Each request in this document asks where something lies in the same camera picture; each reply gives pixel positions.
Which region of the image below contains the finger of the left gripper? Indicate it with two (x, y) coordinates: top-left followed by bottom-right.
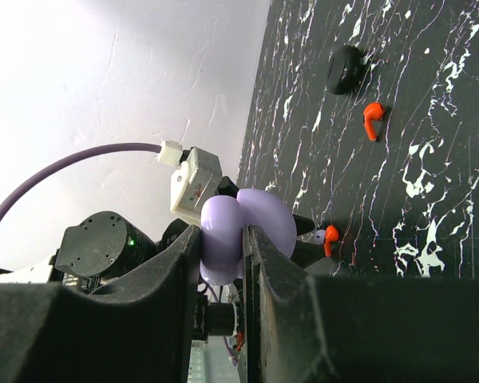
(291, 240), (328, 274)
(293, 214), (315, 236)

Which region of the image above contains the black earbud charging case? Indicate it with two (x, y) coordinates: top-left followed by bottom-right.
(326, 45), (363, 95)

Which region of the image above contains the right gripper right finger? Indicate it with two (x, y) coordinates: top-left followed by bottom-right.
(243, 227), (479, 382)

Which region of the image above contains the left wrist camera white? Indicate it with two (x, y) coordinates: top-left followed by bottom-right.
(156, 140), (223, 226)

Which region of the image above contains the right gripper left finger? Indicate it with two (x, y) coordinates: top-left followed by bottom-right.
(0, 226), (200, 382)

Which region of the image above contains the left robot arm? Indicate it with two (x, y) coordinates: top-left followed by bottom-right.
(0, 211), (188, 294)

